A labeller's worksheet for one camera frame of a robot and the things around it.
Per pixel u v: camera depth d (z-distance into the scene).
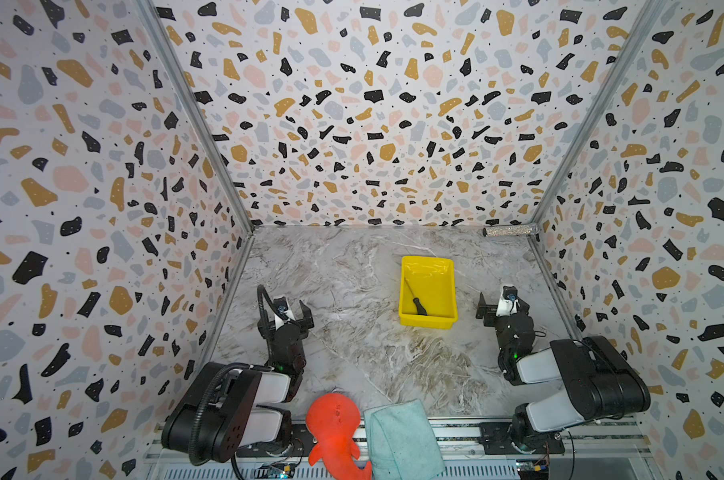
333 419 0.70
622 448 0.76
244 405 0.47
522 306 0.84
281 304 0.73
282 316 0.73
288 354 0.65
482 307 0.84
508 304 0.77
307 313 0.83
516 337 0.69
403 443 0.73
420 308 0.97
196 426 0.38
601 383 0.45
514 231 1.21
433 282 1.06
